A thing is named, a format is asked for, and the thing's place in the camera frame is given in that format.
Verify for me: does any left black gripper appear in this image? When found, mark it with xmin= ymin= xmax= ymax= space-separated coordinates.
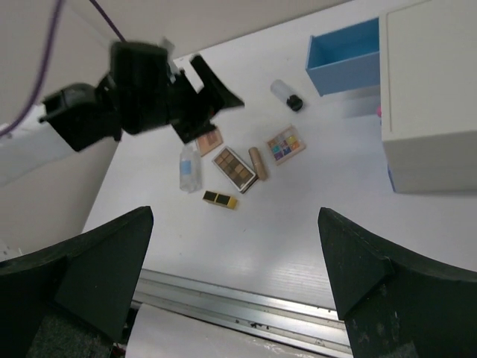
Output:
xmin=164 ymin=54 xmax=244 ymax=144

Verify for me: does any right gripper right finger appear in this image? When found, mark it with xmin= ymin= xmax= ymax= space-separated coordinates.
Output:
xmin=318 ymin=207 xmax=476 ymax=357

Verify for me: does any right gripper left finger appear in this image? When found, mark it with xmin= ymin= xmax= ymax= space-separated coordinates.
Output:
xmin=1 ymin=206 xmax=153 ymax=357

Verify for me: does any beige lipstick tube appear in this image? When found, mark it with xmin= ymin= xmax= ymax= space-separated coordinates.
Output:
xmin=248 ymin=147 xmax=268 ymax=181

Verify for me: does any black gold lipstick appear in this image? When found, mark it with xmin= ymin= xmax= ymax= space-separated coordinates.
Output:
xmin=202 ymin=190 xmax=238 ymax=210

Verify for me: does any blue drawer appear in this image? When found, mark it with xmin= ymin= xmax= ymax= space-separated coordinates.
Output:
xmin=306 ymin=18 xmax=380 ymax=96

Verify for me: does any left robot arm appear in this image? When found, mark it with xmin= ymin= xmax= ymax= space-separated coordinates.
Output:
xmin=1 ymin=42 xmax=244 ymax=185

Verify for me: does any peach four-pan palette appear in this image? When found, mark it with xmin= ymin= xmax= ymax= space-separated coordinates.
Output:
xmin=196 ymin=128 xmax=223 ymax=157

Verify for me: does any clear bottle black cap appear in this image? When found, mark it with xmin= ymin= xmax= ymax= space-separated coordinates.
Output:
xmin=271 ymin=79 xmax=303 ymax=112

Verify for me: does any clear bottle blue label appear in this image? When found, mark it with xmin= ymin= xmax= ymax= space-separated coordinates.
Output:
xmin=180 ymin=144 xmax=201 ymax=193

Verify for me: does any brown long eyeshadow palette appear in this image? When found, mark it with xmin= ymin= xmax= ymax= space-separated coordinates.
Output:
xmin=212 ymin=146 xmax=259 ymax=194

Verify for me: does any colourful square eyeshadow palette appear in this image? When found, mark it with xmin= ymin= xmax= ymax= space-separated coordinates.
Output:
xmin=265 ymin=125 xmax=306 ymax=166

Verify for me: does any white drawer cabinet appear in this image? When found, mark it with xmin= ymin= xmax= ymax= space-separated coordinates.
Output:
xmin=379 ymin=1 xmax=476 ymax=193

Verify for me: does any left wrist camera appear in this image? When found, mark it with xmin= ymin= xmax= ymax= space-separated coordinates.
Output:
xmin=159 ymin=37 xmax=183 ymax=87

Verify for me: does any aluminium rail frame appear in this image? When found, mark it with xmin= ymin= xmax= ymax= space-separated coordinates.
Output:
xmin=133 ymin=269 xmax=353 ymax=357

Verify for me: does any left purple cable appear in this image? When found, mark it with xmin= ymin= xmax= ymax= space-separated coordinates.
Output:
xmin=0 ymin=0 xmax=127 ymax=137

